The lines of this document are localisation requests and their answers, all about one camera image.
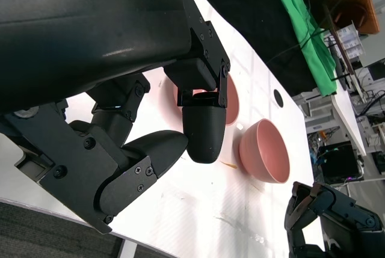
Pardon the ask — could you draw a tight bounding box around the pack of white cups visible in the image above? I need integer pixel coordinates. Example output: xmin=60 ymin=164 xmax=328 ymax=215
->
xmin=336 ymin=20 xmax=363 ymax=60

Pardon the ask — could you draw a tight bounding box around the black table grommet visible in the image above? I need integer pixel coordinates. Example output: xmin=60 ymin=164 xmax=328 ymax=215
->
xmin=273 ymin=89 xmax=285 ymax=108

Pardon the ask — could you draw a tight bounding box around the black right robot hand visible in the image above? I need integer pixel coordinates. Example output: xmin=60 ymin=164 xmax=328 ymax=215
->
xmin=284 ymin=181 xmax=385 ymax=258

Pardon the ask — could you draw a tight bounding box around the pink plastic bowl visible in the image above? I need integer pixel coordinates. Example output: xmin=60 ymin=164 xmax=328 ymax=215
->
xmin=173 ymin=73 xmax=240 ymax=127
xmin=239 ymin=118 xmax=291 ymax=184

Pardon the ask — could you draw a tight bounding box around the green cloth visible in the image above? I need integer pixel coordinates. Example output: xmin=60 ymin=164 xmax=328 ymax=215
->
xmin=266 ymin=0 xmax=337 ymax=97

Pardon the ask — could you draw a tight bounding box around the wooden shelf with black legs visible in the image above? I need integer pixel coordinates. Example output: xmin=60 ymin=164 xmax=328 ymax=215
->
xmin=321 ymin=2 xmax=356 ymax=83

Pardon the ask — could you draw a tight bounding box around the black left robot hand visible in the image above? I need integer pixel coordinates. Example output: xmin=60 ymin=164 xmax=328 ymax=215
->
xmin=0 ymin=0 xmax=232 ymax=235

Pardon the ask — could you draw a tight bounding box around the white desk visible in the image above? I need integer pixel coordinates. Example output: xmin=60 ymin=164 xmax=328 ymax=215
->
xmin=329 ymin=88 xmax=368 ymax=156

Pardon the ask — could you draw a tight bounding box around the black cloth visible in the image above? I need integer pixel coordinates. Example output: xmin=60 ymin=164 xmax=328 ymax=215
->
xmin=186 ymin=0 xmax=319 ymax=93

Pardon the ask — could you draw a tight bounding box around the black computer case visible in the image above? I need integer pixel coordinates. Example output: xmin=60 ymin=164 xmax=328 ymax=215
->
xmin=317 ymin=142 xmax=365 ymax=185

